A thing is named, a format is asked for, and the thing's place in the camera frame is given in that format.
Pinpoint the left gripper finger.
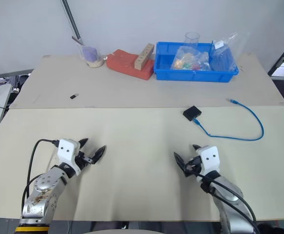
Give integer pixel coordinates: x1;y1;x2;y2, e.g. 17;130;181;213
92;145;108;165
78;137;90;149

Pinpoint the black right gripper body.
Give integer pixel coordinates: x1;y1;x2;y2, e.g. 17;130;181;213
185;156;203;176

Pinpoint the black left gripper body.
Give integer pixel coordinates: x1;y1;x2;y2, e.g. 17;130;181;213
75;148;95;172

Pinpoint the small black box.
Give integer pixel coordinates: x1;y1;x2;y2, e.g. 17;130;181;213
183;105;203;122

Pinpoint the blue plastic bin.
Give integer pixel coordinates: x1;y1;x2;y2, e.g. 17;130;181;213
154;41;240;82

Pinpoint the bag of colourful small items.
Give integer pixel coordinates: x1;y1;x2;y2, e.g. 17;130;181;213
170;46;212;72

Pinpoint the glass beaker with purple contents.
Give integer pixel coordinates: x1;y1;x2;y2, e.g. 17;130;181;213
76;40;106;68

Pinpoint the red cloth block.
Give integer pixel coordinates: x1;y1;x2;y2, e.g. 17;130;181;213
106;49;155;81

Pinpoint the clear bag with dark contents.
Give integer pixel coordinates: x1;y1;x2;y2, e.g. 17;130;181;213
208;31;251;73

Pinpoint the wooden block with holes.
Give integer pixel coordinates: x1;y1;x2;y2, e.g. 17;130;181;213
134;42;155;71

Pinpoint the clear plastic cup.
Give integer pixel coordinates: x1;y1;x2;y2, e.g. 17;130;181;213
185;31;201;50

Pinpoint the dark slanted pole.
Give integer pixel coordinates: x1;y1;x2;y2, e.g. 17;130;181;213
267;33;284;77

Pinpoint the grey ribbed metal rod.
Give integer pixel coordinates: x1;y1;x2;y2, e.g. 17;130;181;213
60;0;85;46

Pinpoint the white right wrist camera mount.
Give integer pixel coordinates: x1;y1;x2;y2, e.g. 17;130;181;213
195;145;221;183

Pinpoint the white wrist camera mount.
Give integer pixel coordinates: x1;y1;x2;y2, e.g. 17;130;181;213
57;138;81;176
195;145;221;183

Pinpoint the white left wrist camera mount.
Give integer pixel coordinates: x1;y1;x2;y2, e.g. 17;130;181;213
57;138;81;176

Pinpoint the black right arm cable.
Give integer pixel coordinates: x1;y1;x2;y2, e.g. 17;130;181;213
185;161;260;234

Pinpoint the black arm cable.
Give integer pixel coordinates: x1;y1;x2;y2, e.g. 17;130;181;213
21;138;60;209
185;161;260;234

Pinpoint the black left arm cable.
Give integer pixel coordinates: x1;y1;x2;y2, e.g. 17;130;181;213
21;138;60;209

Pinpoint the blue cable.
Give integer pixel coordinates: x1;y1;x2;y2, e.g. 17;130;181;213
193;98;265;141

